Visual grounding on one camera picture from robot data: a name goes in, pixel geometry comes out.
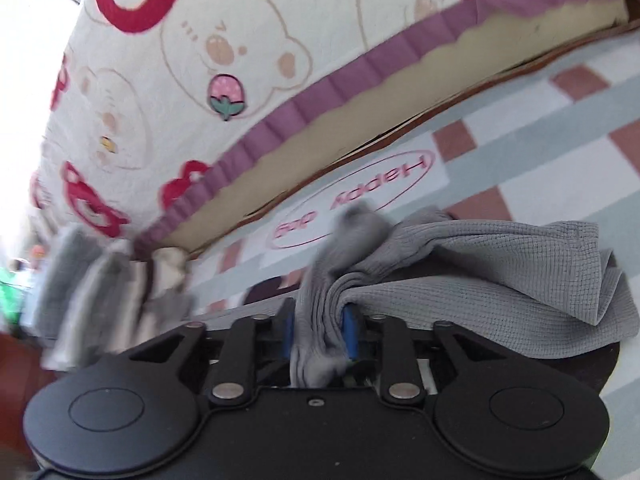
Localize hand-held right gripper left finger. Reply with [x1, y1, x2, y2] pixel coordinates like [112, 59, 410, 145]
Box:
[129, 298, 297, 408]

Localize grey waffle knit sweater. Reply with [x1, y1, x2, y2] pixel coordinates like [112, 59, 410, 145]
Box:
[289, 205, 640, 390]

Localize green object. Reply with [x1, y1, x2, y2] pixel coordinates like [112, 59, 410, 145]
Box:
[0, 280, 27, 333]

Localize checkered rug with brown border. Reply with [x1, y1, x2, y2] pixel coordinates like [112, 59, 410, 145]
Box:
[189, 25, 640, 411]

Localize pile of folded clothes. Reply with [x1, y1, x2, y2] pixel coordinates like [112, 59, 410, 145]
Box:
[29, 224, 199, 372]

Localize beige bed base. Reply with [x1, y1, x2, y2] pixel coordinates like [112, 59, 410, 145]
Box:
[134, 0, 630, 262]

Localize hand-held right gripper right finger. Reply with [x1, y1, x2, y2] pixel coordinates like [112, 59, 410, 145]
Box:
[341, 304, 502, 408]

